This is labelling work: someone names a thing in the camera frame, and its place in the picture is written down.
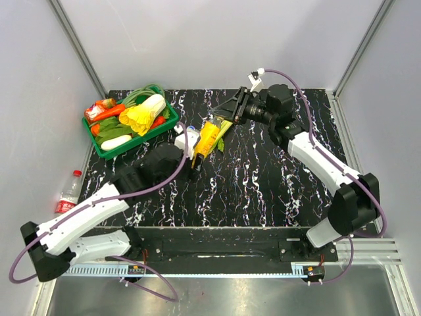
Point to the water bottle red cap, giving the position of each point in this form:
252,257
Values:
70,194

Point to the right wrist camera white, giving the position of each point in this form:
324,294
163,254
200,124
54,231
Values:
255,78

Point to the green beans bundle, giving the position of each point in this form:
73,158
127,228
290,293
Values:
139,95

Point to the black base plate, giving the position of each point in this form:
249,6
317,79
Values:
284,244

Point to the toy green onion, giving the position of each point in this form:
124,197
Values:
219,142

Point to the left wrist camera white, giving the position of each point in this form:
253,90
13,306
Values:
181,141

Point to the clear bottle blue cap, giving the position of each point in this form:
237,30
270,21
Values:
193,136

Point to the toy napa cabbage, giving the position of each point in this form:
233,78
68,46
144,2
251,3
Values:
141,117

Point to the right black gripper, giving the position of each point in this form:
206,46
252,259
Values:
228,110

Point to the small orange carrot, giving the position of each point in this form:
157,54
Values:
157,122

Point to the white toy radish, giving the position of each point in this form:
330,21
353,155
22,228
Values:
113,143

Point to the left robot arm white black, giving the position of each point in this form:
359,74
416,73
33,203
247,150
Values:
60,243

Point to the green leafy vegetable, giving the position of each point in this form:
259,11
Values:
112,128

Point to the green plastic basket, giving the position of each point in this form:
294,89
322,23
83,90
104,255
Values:
171,121

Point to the red snack packet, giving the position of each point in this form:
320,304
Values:
97,108

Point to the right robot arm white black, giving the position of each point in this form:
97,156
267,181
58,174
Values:
355,196

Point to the orange juice bottle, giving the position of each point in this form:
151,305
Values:
208,135

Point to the long orange carrot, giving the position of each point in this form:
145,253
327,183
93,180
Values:
114,111

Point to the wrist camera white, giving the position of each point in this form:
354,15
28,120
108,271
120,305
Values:
255,78
181,141

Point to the orange tomato piece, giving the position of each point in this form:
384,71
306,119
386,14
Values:
95,129

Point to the black marble mat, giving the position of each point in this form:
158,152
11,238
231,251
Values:
251,182

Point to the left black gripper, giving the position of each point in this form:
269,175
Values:
193,171

